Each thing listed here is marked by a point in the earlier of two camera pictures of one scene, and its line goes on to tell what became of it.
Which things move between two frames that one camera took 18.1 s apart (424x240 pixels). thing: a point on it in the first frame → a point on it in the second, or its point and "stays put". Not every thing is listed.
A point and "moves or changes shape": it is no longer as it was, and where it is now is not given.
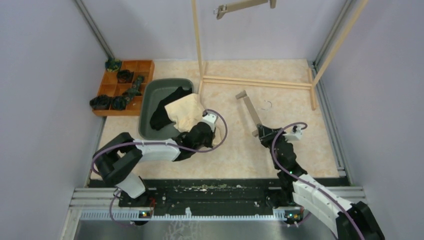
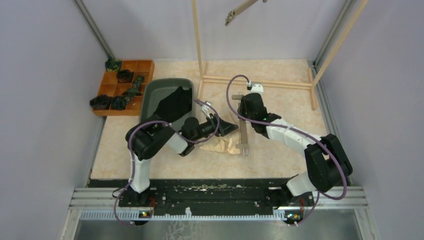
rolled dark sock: [102, 102] stays put
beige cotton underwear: [187, 110] → [225, 144]
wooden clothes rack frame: [312, 85] stays put
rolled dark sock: [125, 76] stays put
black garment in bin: [160, 118] stays put
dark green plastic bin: [153, 91] stays put
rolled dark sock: [119, 102] stays put
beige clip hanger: [243, 95] moves or changes shape
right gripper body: [267, 140] → [243, 112]
